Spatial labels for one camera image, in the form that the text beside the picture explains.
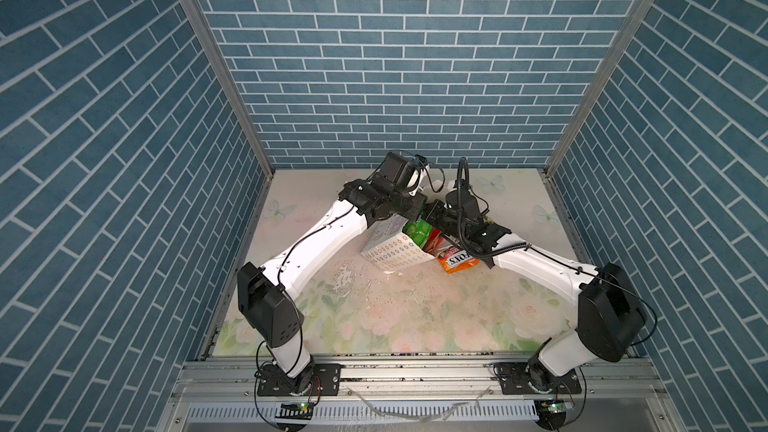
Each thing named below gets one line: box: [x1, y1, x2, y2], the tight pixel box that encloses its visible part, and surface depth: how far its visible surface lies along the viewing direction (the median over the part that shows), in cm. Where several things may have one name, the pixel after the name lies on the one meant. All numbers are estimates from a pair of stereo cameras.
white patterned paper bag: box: [361, 213, 435, 272], surface depth 77 cm
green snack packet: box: [402, 218, 433, 248], surface depth 85 cm
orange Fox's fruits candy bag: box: [436, 246, 481, 274], surface depth 95 cm
